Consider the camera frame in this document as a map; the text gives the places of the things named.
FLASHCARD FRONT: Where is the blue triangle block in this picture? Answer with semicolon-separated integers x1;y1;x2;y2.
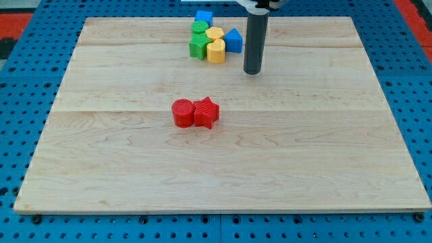
223;28;243;53

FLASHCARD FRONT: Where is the red star block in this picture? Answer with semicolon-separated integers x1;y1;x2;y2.
192;97;219;130

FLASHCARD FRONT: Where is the red cylinder block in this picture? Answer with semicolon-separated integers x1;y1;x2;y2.
171;99;195;128

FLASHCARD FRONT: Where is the yellow heart block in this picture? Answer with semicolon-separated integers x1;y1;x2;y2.
207;38;225;64

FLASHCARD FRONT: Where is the green star block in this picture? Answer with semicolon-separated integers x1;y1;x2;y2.
189;33;211;60

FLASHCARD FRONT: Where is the yellow hexagon block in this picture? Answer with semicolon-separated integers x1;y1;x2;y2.
205;26;225;42

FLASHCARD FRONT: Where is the green cylinder block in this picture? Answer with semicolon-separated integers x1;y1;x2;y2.
190;20;209;34

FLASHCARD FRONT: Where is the light wooden board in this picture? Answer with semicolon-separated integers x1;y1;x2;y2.
13;17;431;215

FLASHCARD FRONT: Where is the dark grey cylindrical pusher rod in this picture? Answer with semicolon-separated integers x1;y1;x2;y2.
243;13;269;75

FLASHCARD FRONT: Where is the blue cube block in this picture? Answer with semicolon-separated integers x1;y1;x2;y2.
194;10;213;27

